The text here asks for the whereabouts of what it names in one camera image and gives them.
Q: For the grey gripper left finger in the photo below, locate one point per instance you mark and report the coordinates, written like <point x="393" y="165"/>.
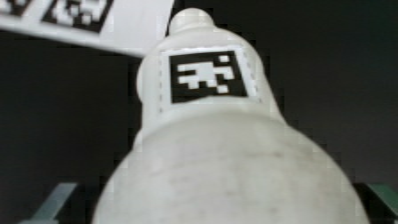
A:
<point x="45" y="215"/>

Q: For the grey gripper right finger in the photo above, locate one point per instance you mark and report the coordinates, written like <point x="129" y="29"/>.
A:
<point x="383" y="204"/>

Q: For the white lamp bulb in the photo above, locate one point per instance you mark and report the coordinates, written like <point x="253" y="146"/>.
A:
<point x="225" y="167"/>

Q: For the white marker tag plate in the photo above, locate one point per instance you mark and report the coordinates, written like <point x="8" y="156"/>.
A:
<point x="116" y="25"/>

